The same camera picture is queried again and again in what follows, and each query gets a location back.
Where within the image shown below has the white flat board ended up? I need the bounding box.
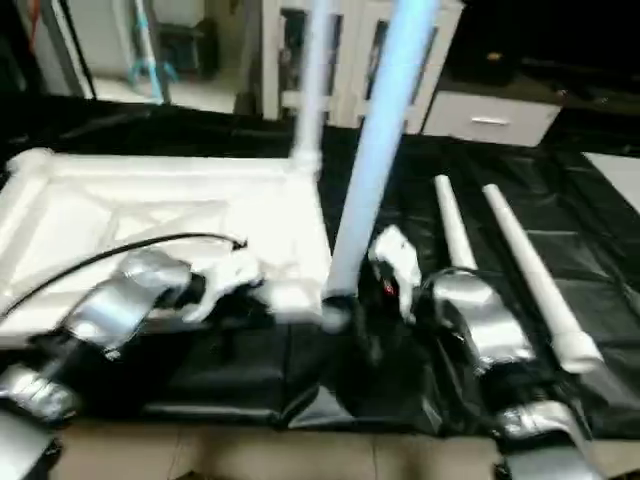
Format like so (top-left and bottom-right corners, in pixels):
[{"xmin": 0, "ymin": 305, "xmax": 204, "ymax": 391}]
[{"xmin": 585, "ymin": 150, "xmax": 640, "ymax": 216}]

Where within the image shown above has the black work mat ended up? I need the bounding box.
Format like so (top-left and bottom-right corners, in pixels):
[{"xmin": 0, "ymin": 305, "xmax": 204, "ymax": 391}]
[{"xmin": 0, "ymin": 95, "xmax": 640, "ymax": 436}]

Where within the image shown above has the white glass door cabinet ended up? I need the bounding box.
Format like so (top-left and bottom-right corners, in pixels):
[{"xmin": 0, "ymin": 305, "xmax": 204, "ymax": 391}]
[{"xmin": 262, "ymin": 0, "xmax": 466, "ymax": 131}]

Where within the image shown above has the light blue stand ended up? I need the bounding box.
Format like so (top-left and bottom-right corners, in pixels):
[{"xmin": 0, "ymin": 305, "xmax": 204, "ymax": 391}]
[{"xmin": 125, "ymin": 0, "xmax": 181, "ymax": 101}]

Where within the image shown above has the white drawer unit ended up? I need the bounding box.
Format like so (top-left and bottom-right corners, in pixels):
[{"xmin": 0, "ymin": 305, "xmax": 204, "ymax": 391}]
[{"xmin": 422, "ymin": 90, "xmax": 561, "ymax": 148}]

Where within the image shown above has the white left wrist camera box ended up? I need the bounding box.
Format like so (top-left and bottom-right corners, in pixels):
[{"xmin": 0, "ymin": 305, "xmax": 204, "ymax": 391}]
[{"xmin": 185, "ymin": 248, "xmax": 266, "ymax": 323}]

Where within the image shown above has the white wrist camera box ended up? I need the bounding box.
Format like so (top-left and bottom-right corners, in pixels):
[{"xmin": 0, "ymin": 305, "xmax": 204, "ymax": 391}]
[
  {"xmin": 185, "ymin": 248, "xmax": 266, "ymax": 323},
  {"xmin": 368, "ymin": 225, "xmax": 423, "ymax": 323}
]

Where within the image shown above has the dark low sideboard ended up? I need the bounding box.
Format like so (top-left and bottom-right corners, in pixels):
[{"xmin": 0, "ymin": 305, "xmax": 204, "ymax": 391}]
[{"xmin": 450, "ymin": 0, "xmax": 640, "ymax": 126}]

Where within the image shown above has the white plastic table leg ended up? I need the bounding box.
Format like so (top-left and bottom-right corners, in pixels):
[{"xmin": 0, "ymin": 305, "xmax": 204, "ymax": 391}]
[
  {"xmin": 322, "ymin": 0, "xmax": 441, "ymax": 331},
  {"xmin": 432, "ymin": 175, "xmax": 479, "ymax": 271},
  {"xmin": 482, "ymin": 183, "xmax": 604, "ymax": 376},
  {"xmin": 290, "ymin": 0, "xmax": 341, "ymax": 181}
]

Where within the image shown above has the white plastic table top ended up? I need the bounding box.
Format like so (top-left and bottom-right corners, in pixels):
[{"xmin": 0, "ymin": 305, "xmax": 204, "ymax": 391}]
[{"xmin": 0, "ymin": 148, "xmax": 351, "ymax": 346}]

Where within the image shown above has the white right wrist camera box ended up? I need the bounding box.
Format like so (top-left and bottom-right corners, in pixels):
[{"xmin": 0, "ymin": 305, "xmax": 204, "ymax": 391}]
[{"xmin": 368, "ymin": 225, "xmax": 423, "ymax": 323}]

